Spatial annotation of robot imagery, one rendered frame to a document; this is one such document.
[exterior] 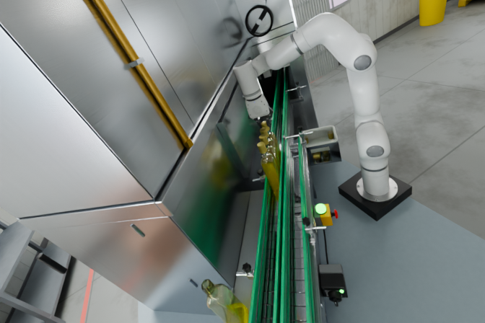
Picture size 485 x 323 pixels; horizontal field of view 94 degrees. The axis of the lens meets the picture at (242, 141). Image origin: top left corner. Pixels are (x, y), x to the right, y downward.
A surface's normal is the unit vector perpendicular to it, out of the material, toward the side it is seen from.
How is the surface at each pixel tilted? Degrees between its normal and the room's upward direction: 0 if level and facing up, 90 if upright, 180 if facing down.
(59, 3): 90
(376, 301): 0
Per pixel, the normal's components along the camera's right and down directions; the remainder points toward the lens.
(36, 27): 0.92, -0.20
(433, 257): -0.36, -0.77
